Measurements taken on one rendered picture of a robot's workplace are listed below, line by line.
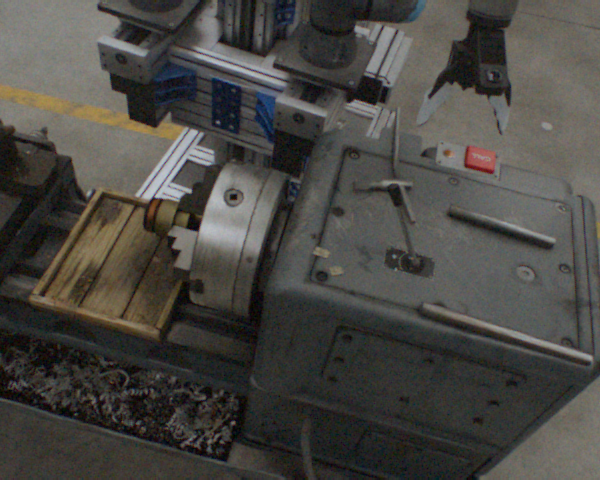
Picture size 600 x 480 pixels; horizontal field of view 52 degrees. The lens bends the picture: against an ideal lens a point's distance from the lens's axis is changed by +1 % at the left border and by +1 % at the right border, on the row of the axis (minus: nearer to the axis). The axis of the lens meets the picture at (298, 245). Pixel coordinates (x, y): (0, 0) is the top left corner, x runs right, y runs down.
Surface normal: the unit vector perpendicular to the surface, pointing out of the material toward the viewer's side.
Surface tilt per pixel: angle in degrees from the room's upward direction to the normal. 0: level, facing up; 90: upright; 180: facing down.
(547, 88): 0
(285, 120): 90
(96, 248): 0
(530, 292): 0
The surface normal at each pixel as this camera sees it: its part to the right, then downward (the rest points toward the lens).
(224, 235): -0.05, -0.01
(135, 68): -0.33, 0.72
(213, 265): -0.15, 0.36
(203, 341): 0.12, -0.61
